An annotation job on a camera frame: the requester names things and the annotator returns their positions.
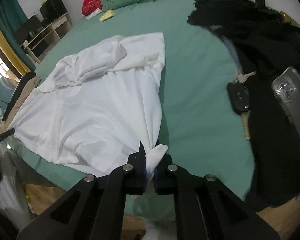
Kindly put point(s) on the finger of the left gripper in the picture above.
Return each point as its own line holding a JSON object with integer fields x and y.
{"x": 6, "y": 134}

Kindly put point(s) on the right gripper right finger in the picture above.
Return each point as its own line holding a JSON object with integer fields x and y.
{"x": 205, "y": 208}

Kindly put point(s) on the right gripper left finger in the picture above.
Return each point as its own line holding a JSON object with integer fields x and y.
{"x": 94, "y": 207}

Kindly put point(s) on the white t-shirt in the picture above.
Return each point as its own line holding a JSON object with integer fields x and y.
{"x": 99, "y": 106}

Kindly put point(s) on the black clothes pile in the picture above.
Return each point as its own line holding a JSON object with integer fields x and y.
{"x": 265, "y": 46}

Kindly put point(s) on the beige folded garment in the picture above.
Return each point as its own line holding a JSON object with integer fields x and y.
{"x": 27, "y": 84}

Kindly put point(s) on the black garment under beige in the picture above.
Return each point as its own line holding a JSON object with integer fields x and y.
{"x": 17, "y": 92}

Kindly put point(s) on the green bed sheet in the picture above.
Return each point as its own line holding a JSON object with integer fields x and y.
{"x": 198, "y": 126}

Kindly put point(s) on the white wooden shelf desk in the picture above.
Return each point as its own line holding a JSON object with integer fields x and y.
{"x": 46, "y": 39}

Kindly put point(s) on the black car key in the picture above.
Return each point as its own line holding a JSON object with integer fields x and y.
{"x": 239, "y": 99}

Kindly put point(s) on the teal yellow curtain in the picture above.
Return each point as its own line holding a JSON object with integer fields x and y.
{"x": 11, "y": 18}

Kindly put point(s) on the grey smartphone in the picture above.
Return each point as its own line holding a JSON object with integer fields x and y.
{"x": 286, "y": 88}

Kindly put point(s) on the black monitor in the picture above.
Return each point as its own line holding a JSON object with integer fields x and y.
{"x": 52, "y": 9}

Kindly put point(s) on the yellow green packet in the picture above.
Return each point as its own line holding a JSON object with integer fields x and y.
{"x": 107, "y": 15}

